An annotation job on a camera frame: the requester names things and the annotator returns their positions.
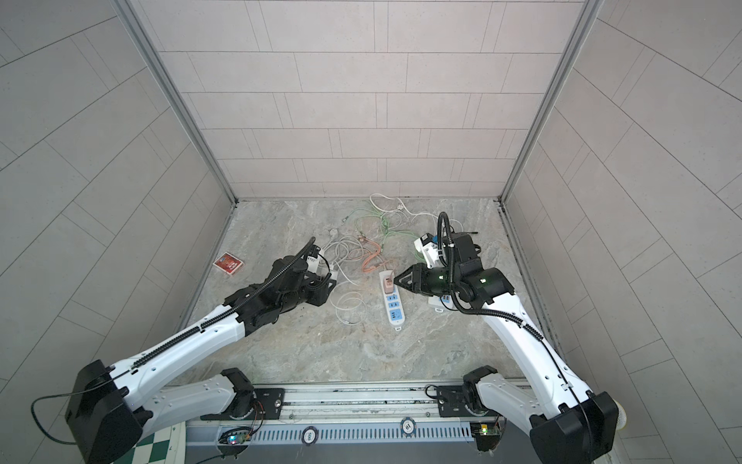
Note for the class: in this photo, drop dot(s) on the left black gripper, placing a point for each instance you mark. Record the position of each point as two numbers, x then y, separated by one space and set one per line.
322 286

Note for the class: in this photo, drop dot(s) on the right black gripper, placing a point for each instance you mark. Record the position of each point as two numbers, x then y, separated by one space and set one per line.
420 276

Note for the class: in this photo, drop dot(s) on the pink charger with cable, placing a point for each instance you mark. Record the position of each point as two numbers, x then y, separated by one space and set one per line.
371 255

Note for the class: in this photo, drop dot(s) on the small blue socket power strip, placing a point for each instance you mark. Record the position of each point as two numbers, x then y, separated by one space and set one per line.
392 302

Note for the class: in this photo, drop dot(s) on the white charger with cable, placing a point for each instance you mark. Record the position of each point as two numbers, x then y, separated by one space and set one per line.
346 301

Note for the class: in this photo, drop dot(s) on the long colourful socket power strip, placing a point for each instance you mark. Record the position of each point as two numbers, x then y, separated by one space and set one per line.
441 303

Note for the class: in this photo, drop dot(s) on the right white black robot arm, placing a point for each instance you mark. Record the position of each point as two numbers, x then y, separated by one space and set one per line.
565 420

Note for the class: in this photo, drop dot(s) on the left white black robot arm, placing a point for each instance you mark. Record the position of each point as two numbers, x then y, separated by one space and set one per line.
113 407

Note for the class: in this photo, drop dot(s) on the red card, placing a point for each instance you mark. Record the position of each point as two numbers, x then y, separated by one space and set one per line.
228 263

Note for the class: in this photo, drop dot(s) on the left circuit board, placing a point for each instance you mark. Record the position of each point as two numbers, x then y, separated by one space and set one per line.
236 437

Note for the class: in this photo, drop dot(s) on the circuit board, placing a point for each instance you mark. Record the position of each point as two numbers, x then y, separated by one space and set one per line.
487 436
236 437

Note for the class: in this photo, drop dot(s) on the right circuit board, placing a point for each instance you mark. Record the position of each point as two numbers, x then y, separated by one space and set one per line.
487 436

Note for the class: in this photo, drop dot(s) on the green white checkerboard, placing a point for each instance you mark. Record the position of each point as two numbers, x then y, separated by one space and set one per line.
166 446

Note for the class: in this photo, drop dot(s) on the aluminium rail frame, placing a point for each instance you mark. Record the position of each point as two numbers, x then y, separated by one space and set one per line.
349 414

